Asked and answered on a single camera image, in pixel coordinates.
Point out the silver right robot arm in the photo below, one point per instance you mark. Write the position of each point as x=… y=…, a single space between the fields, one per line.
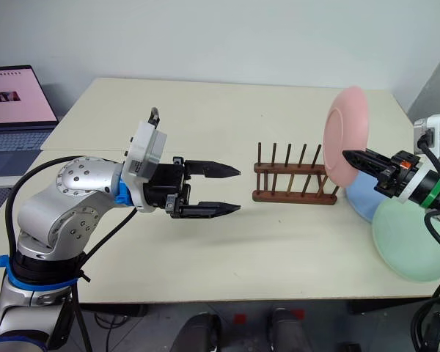
x=425 y=187

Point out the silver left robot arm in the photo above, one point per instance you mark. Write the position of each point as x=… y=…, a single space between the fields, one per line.
x=77 y=179

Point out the blue left wrist clamp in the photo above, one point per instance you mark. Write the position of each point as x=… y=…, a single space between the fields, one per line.
x=124 y=192

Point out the wooden dish rack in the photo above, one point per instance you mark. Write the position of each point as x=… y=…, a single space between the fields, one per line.
x=293 y=196

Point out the pink plate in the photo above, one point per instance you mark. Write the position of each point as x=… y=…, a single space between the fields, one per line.
x=346 y=121

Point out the open laptop with pink screen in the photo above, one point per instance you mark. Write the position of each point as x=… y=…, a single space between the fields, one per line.
x=14 y=91

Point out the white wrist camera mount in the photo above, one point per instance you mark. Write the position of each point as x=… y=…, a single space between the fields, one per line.
x=144 y=146
x=434 y=126

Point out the green plate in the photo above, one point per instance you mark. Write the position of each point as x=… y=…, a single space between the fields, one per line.
x=407 y=245

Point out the green right wrist clamp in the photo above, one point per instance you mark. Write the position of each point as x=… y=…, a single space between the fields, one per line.
x=436 y=194

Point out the blue plate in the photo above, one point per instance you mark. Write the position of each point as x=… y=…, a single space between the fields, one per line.
x=363 y=201

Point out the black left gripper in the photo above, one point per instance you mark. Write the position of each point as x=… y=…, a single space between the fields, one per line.
x=165 y=187

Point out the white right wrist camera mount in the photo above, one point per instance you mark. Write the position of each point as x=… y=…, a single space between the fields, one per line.
x=434 y=126

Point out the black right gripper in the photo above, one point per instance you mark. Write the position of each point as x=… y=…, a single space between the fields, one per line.
x=397 y=172

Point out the dark grey rounded shape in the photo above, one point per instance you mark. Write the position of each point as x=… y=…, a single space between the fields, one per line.
x=286 y=330
x=196 y=333

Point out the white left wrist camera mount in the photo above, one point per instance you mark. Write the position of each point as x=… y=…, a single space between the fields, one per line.
x=144 y=146

